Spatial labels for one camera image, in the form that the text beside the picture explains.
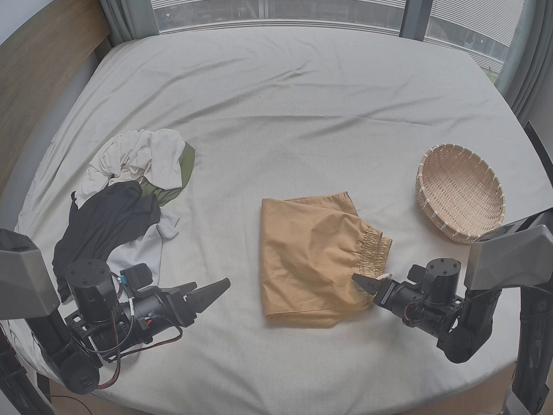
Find black garment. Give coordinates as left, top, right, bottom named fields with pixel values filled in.
left=53, top=181, right=162, bottom=304

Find round woven basket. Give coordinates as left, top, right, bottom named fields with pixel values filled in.
left=417, top=143, right=506, bottom=244

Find white garment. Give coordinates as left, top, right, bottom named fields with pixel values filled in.
left=75, top=129, right=186, bottom=209

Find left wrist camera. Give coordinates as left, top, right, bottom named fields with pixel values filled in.
left=120, top=264, right=154, bottom=295

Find grey-green curtain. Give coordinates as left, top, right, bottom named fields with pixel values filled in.
left=494, top=0, right=553, bottom=124
left=75, top=0, right=161, bottom=46

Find bed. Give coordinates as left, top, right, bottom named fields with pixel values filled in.
left=0, top=0, right=553, bottom=415

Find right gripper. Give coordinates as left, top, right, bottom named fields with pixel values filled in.
left=352, top=273, right=428, bottom=323

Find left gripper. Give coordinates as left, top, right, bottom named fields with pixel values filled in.
left=130, top=278, right=231, bottom=334

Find pale grey garment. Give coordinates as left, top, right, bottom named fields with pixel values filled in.
left=106, top=210, right=181, bottom=287

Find tan shorts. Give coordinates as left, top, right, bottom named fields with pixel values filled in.
left=260, top=191, right=393, bottom=329

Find green garment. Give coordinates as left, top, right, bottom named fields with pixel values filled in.
left=138, top=142, right=196, bottom=207

